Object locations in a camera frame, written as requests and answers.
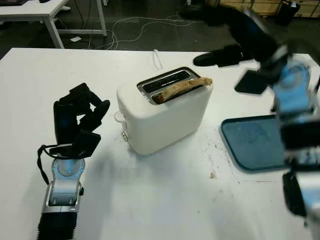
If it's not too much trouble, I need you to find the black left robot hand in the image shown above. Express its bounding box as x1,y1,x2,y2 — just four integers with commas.
53,83,111,156

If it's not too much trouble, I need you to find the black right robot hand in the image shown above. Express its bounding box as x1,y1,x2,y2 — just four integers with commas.
179,4,288,68

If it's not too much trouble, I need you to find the toasted bread slice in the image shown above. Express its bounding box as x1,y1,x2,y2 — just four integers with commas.
152,77,213,105

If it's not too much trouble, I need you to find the white toaster lever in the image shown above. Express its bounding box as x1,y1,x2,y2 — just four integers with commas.
113,110,127,124

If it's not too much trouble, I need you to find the white two-slot toaster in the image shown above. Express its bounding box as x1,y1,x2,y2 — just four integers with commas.
113,66,214,156

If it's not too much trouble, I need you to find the blue plastic tray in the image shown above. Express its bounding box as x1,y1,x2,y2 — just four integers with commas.
219,114,291,174

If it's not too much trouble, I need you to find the black trash bin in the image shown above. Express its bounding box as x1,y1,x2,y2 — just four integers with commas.
276,0,301,26

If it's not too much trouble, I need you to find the wooden crate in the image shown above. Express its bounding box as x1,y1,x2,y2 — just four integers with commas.
207,0,320,18

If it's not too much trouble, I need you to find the white office desk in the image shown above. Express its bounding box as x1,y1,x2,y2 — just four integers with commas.
0,0,108,50

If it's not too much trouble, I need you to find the black laptop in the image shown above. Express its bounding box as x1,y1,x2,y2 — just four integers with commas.
0,0,27,6

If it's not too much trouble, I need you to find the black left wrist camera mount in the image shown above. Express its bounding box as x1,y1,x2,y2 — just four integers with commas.
73,129,102,158

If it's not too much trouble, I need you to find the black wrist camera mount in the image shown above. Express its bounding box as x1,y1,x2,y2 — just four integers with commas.
234,69,273,95
73,129,102,158

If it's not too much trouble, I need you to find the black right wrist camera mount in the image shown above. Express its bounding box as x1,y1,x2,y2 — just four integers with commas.
234,69,273,95

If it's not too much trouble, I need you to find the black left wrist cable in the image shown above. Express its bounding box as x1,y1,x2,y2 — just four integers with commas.
36,144,63,185

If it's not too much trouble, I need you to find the white toaster power cord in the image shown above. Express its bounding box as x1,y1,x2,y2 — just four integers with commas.
151,49,163,70

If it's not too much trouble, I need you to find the white floor cable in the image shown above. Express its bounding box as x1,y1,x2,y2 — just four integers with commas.
94,11,201,51

